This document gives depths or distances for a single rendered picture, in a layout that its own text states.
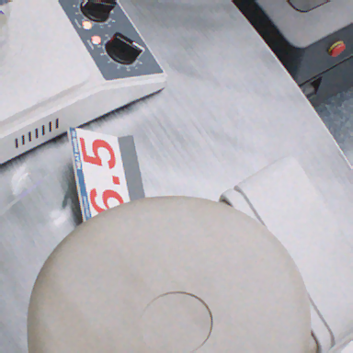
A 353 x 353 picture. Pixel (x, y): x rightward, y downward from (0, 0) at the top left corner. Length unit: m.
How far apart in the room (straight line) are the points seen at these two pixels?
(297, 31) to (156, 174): 0.61
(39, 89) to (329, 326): 0.64
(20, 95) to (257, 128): 0.24
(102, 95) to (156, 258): 0.66
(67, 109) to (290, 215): 0.63
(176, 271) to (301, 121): 0.74
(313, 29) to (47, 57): 0.69
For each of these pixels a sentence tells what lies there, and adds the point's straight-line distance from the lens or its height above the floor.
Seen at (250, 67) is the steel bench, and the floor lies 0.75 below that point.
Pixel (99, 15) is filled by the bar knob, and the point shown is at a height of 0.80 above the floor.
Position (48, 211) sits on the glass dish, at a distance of 1.04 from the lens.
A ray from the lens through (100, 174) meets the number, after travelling 1.03.
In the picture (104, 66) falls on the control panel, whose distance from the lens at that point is 1.04.
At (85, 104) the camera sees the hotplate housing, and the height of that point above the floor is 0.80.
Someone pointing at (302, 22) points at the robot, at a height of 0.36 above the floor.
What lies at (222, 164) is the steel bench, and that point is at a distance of 1.07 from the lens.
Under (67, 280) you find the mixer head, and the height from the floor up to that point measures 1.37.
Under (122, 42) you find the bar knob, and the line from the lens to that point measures 1.05.
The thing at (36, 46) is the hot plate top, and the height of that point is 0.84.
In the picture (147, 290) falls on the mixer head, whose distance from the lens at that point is 0.37.
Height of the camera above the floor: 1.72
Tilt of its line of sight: 66 degrees down
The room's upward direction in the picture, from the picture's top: 7 degrees clockwise
